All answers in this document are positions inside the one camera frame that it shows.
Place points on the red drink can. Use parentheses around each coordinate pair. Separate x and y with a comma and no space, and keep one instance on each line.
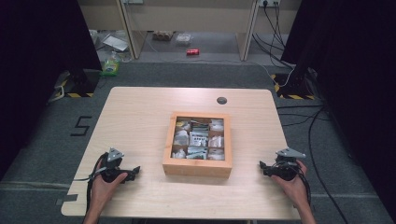
(192,51)

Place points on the black curtain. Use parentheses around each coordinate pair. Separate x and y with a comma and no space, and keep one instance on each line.
(358,62)
(37,62)

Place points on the beige desk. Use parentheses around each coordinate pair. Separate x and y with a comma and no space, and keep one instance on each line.
(193,14)

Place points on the white plastic bag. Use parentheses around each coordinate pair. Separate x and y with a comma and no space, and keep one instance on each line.
(115,42)

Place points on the hazard striped stand base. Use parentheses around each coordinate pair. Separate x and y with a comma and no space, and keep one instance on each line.
(79,90)
(295,93)

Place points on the clear plastic container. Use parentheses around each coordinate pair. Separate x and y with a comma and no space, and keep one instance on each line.
(183,39)

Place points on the person's left hand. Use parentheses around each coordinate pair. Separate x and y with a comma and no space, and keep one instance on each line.
(101,191)

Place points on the green packet on floor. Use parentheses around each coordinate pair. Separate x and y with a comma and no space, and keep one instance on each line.
(110,66)

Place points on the person's right hand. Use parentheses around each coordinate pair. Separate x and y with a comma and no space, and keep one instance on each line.
(295,189)

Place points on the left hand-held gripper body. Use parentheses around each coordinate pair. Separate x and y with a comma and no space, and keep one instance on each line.
(114,154)

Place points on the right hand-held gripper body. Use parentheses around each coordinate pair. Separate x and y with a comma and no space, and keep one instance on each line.
(288,169)

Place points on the wooden box with glass lid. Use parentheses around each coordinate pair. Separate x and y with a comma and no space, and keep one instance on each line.
(199,169)

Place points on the white wall socket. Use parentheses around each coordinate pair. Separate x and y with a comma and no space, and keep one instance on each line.
(269,2)

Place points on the round grey table grommet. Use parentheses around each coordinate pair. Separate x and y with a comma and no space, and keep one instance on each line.
(221,100)

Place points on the heap of tea bag packets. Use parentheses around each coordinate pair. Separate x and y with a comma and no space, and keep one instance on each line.
(198,138)

